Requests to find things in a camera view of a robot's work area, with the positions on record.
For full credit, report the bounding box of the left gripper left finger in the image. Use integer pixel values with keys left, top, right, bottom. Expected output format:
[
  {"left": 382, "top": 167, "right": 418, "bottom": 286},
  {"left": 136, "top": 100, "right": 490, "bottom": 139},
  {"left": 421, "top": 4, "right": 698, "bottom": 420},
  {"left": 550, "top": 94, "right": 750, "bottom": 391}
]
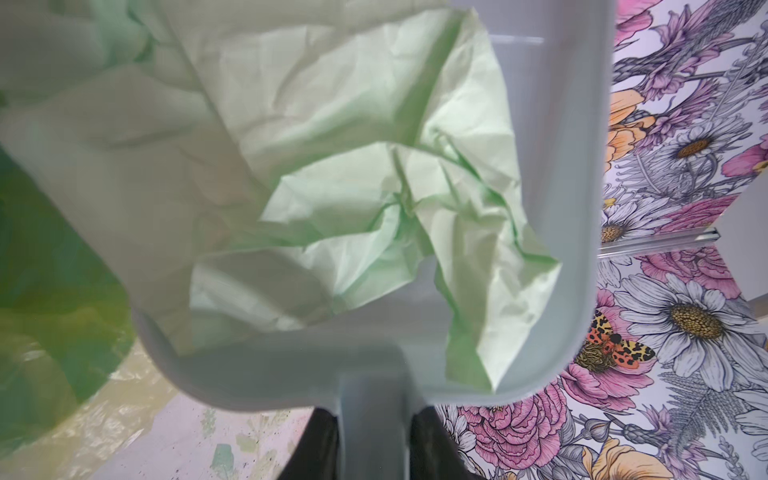
[{"left": 277, "top": 408, "right": 339, "bottom": 480}]

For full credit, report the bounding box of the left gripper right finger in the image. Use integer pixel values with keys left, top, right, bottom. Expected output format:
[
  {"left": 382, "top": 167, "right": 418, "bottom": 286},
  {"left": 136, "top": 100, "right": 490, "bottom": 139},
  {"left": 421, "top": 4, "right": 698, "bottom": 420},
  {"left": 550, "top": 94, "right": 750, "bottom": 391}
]
[{"left": 409, "top": 407, "right": 477, "bottom": 480}]

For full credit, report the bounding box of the light green paper scrap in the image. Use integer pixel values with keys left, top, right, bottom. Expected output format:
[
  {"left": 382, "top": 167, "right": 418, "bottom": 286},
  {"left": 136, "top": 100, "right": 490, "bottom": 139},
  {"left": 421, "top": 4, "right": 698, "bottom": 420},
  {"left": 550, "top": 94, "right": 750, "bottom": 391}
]
[{"left": 1, "top": 1, "right": 560, "bottom": 392}]

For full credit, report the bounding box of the grey-green plastic dustpan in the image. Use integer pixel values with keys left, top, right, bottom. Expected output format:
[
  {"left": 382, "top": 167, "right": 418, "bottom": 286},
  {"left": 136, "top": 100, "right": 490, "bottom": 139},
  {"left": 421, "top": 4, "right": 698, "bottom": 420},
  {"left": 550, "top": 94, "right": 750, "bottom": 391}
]
[{"left": 133, "top": 1, "right": 614, "bottom": 479}]

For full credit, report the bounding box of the green bin with bag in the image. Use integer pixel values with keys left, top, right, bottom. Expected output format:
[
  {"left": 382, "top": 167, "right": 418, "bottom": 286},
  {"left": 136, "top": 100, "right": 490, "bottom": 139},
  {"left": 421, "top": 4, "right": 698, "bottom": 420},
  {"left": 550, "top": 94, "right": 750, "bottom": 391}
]
[{"left": 1, "top": 157, "right": 175, "bottom": 479}]

